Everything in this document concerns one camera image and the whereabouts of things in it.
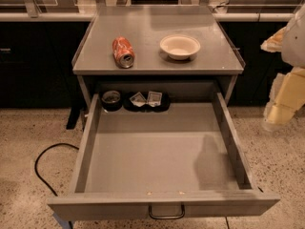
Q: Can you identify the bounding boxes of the black tray with packets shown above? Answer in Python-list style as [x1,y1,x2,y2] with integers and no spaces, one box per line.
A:
[123,91,171,113]

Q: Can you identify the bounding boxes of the black drawer handle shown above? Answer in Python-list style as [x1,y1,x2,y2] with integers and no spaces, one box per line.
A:
[148,205,185,220]

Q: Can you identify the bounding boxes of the white packet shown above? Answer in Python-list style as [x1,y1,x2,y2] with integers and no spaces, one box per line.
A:
[130,92,147,107]
[147,92,162,107]

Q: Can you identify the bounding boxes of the white packet right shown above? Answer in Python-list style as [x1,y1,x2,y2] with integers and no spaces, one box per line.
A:
[147,92,162,107]

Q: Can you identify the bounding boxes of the white packet left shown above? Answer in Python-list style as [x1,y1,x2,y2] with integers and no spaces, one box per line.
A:
[130,92,147,107]

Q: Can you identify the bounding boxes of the open grey top drawer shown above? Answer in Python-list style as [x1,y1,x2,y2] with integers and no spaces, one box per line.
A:
[48,94,279,220]

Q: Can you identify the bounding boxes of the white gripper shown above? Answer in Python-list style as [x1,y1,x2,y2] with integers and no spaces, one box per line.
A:
[260,4,305,132]

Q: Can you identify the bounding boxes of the black cable on floor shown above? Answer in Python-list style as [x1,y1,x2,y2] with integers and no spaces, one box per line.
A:
[33,142,80,198]

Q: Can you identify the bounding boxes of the orange coke can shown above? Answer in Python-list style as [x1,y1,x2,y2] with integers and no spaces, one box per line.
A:
[112,36,134,69]

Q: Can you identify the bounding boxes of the grey cabinet with top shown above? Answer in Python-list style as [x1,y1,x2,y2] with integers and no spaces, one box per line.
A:
[72,6,244,104]

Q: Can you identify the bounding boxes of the black round container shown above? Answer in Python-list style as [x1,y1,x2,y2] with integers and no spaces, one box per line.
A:
[101,91,122,112]

